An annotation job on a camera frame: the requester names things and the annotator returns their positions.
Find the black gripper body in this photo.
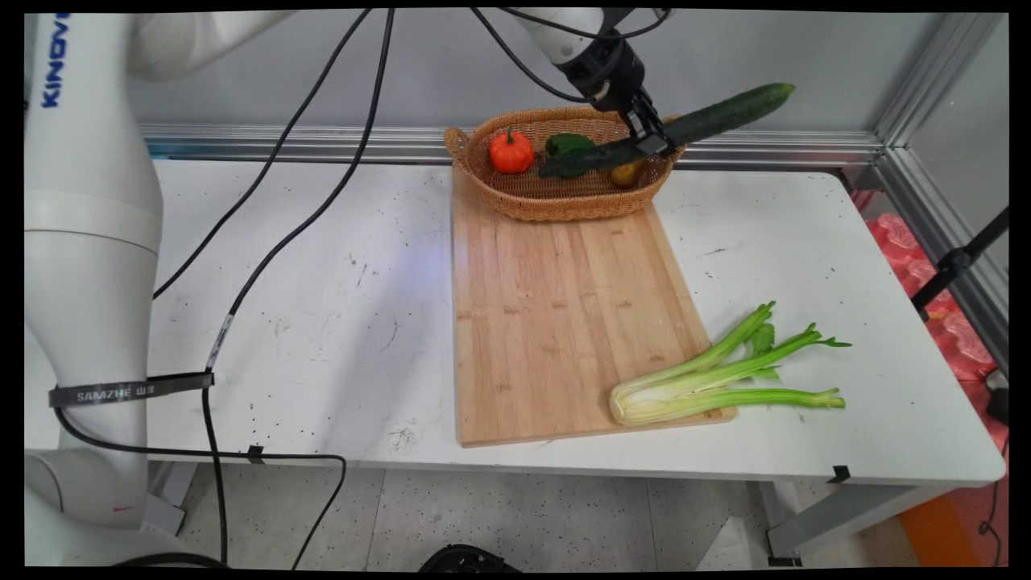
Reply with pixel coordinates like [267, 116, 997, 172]
[564, 36, 647, 114]

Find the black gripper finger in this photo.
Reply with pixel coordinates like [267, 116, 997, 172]
[622, 106, 658, 159]
[639, 92, 677, 155]

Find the long dark green cucumber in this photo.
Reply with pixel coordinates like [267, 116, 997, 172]
[537, 82, 797, 180]

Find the green bell pepper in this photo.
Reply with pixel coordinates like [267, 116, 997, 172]
[545, 133, 597, 179]

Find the woven wicker basket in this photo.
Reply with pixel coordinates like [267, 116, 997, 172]
[444, 107, 694, 223]

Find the bamboo cutting board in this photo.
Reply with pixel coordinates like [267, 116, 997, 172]
[451, 165, 739, 449]

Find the green celery bunch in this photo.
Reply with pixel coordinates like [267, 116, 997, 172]
[609, 301, 853, 428]

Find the black tripod stand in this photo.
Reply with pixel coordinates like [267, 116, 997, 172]
[910, 207, 1009, 317]

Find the red foam mat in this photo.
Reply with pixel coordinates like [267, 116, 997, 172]
[850, 189, 1009, 452]

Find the grey table leg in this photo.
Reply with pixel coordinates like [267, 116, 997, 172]
[141, 461, 199, 537]
[764, 482, 955, 566]

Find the small black box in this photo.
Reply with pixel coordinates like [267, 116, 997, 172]
[984, 369, 1009, 428]

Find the black round floor object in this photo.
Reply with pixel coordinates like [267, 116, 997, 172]
[419, 544, 521, 573]

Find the orange floor mat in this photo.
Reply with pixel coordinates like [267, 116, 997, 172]
[896, 490, 982, 569]

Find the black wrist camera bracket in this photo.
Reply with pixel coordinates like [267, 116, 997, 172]
[596, 8, 639, 43]

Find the horizontal aluminium frame rail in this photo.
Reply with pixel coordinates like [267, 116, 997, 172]
[137, 122, 887, 170]

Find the slanted aluminium frame post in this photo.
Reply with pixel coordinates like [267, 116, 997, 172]
[874, 12, 1009, 375]

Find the thick black cable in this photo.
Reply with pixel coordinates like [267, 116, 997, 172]
[50, 8, 671, 570]

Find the thin black cable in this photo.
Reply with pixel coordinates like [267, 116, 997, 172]
[151, 8, 375, 300]

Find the black velcro strap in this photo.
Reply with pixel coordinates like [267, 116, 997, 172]
[48, 371, 216, 409]

